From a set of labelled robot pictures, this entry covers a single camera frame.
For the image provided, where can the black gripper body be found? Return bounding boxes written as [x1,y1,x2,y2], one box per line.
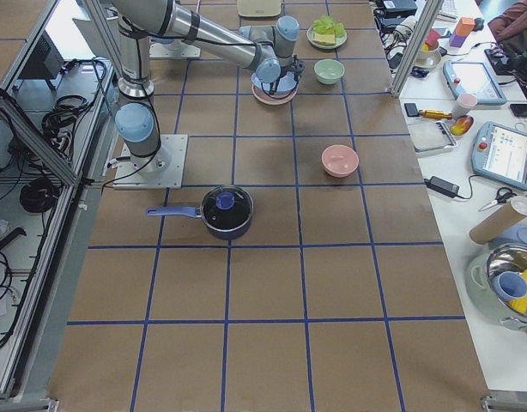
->
[286,55,305,82]

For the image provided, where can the blue plate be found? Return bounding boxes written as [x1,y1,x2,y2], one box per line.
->
[251,72,297,98]

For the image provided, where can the pink plate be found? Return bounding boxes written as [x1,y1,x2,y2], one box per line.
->
[251,84,298,106]

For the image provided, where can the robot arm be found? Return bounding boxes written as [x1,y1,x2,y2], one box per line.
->
[109,1,304,190]

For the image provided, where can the green bowl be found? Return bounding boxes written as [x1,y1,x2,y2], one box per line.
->
[313,59,345,85]

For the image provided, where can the bread slice on plate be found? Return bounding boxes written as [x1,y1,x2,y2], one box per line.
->
[312,31,336,46]

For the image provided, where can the light green plate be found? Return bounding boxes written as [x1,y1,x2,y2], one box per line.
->
[306,24,348,50]

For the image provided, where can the green lettuce leaf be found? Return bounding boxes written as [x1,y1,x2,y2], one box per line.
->
[312,15,346,37]

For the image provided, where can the pink bowl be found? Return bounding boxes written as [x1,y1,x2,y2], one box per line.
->
[321,144,360,178]

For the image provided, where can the dark blue saucepan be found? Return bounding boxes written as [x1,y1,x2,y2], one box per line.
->
[146,185,254,240]

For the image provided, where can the teach pendant far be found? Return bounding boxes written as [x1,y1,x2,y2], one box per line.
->
[442,61,507,106]

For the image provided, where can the teach pendant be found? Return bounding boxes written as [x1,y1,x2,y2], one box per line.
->
[442,61,507,106]
[471,122,527,191]

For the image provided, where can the black power adapter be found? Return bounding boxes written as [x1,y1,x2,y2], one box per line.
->
[424,176,459,198]

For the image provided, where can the teach pendant near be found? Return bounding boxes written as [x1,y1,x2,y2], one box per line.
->
[471,122,527,191]

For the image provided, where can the scissors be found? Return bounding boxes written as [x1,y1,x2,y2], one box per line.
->
[478,186,516,212]

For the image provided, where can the cardboard tube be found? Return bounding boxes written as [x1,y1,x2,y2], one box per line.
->
[469,196,527,245]

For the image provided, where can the steel mixing bowl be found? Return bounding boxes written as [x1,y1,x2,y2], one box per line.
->
[465,244,527,333]

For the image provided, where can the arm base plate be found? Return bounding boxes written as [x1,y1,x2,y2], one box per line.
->
[112,134,188,190]

